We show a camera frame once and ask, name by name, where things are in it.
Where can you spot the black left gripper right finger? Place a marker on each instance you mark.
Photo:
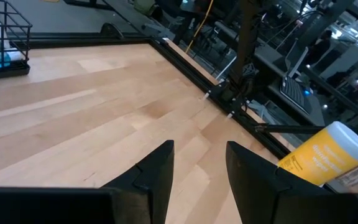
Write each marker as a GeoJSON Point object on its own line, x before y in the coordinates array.
{"type": "Point", "coordinates": [291, 205]}

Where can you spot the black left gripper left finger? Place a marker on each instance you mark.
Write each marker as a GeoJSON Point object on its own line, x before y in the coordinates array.
{"type": "Point", "coordinates": [73, 205]}

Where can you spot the open laptop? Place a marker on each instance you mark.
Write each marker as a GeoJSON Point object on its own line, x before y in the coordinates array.
{"type": "Point", "coordinates": [297, 93]}

